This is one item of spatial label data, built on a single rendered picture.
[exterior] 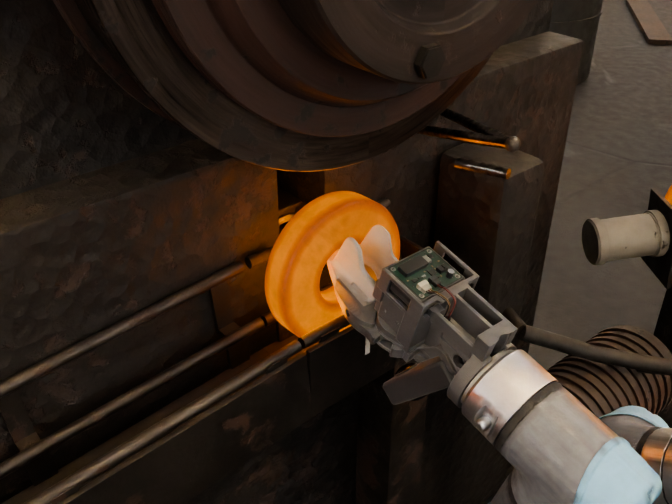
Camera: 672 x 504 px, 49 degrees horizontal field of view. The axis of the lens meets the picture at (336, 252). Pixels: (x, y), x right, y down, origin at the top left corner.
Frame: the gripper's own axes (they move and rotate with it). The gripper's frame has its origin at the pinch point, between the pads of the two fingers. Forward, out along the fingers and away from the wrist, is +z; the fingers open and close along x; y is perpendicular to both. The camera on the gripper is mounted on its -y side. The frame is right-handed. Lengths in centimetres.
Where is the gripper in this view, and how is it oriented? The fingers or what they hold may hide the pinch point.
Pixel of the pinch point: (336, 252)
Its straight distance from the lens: 74.3
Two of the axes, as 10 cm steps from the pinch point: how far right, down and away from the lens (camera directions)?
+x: -7.6, 3.5, -5.5
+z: -6.3, -6.1, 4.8
